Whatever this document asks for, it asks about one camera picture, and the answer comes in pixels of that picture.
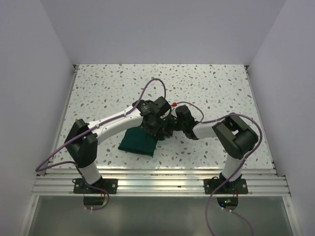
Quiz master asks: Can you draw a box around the green surgical cloth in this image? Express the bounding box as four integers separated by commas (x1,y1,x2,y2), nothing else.
118,126,158,157

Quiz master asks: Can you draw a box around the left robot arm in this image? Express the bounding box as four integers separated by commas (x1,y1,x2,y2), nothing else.
64,96,171,193

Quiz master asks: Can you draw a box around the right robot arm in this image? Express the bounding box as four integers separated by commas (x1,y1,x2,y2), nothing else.
162,106,262,193

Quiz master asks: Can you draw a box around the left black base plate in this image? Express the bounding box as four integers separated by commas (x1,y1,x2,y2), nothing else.
72,178,118,194

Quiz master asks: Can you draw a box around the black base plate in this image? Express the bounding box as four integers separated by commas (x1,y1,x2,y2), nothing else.
203,177,249,195
72,178,118,194

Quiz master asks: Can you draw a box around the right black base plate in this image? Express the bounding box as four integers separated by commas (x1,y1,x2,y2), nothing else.
203,177,249,195

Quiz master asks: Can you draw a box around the aluminium rail frame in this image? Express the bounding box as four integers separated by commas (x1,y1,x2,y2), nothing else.
29,64,293,197

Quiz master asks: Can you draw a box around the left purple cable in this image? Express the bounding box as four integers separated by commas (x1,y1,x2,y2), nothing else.
35,78,167,211

